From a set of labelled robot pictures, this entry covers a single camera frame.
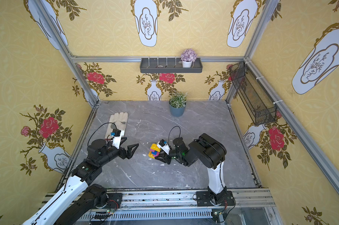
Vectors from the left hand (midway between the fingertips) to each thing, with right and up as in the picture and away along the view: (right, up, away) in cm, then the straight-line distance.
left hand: (133, 141), depth 76 cm
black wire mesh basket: (+75, +17, +8) cm, 77 cm away
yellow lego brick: (+11, -5, +7) cm, 14 cm away
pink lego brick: (+10, -7, +8) cm, 15 cm away
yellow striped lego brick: (+8, -11, +11) cm, 17 cm away
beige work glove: (-20, +10, +30) cm, 38 cm away
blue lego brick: (+10, -9, +10) cm, 17 cm away
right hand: (+12, -13, +14) cm, 22 cm away
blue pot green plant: (+25, +23, +25) cm, 42 cm away
